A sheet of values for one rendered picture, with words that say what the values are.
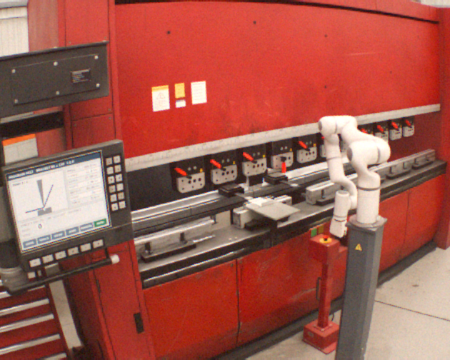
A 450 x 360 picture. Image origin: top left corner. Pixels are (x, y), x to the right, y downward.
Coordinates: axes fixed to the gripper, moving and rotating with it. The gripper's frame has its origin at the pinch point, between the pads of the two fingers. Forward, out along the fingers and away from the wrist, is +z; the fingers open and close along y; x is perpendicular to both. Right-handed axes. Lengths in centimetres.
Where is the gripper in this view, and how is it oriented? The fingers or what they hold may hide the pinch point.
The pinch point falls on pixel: (336, 241)
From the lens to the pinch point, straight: 273.4
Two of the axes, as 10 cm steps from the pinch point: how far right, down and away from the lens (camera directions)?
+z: 0.0, 9.3, 3.6
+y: 5.9, 2.9, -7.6
